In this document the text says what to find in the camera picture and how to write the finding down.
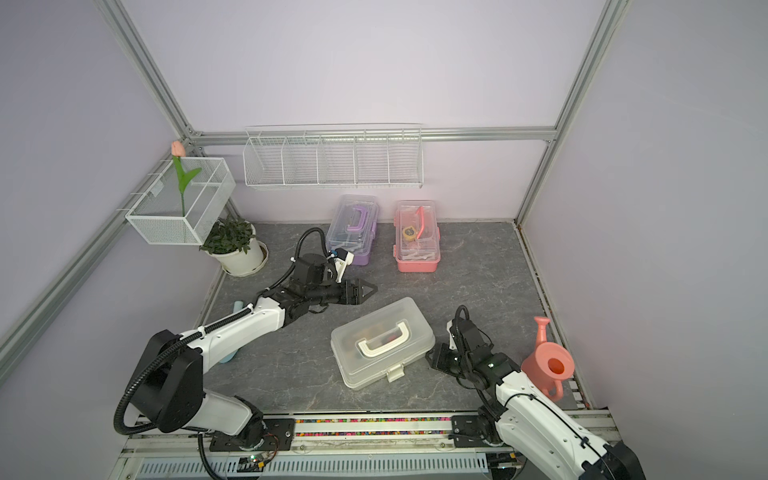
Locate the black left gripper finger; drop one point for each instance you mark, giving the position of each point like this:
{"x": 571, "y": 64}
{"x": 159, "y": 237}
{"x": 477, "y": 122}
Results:
{"x": 363, "y": 287}
{"x": 358, "y": 298}

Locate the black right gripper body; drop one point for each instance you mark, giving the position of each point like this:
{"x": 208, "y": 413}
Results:
{"x": 448, "y": 361}

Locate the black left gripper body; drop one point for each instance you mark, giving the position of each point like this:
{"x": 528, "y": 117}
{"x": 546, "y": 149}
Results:
{"x": 333, "y": 292}

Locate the white toolbox clear lid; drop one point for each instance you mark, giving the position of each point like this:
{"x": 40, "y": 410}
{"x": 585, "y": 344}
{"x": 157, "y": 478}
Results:
{"x": 381, "y": 344}

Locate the purple toolbox clear lid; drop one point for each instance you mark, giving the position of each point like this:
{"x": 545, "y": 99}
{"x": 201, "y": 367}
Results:
{"x": 353, "y": 227}

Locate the pink toolbox clear lid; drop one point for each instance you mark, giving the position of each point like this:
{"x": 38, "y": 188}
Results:
{"x": 417, "y": 241}

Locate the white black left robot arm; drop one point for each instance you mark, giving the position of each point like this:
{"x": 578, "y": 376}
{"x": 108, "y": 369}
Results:
{"x": 166, "y": 391}

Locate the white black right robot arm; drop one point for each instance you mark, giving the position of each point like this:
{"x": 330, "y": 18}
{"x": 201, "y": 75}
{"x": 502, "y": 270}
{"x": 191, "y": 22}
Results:
{"x": 516, "y": 413}

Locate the yellow tape measure in pink box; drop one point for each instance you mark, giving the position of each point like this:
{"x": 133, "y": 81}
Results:
{"x": 410, "y": 234}

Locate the pink watering can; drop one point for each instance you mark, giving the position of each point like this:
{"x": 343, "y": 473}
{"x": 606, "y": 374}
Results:
{"x": 549, "y": 365}

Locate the teal garden trowel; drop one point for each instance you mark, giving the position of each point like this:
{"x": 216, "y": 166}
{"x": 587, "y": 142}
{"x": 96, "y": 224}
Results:
{"x": 237, "y": 306}

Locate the potted green plant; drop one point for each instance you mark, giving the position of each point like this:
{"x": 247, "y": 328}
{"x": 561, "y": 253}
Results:
{"x": 232, "y": 241}

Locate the small white mesh basket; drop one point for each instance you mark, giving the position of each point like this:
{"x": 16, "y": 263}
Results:
{"x": 156, "y": 214}

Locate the pink artificial tulip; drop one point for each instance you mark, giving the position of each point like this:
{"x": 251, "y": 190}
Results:
{"x": 184, "y": 177}

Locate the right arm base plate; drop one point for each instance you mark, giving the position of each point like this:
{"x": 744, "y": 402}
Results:
{"x": 474, "y": 431}

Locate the long white wire basket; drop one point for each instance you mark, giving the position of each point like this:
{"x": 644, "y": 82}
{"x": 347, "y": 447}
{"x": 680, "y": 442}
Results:
{"x": 351, "y": 155}

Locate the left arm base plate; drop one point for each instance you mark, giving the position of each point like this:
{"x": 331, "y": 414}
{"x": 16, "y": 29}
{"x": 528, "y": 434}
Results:
{"x": 268, "y": 434}

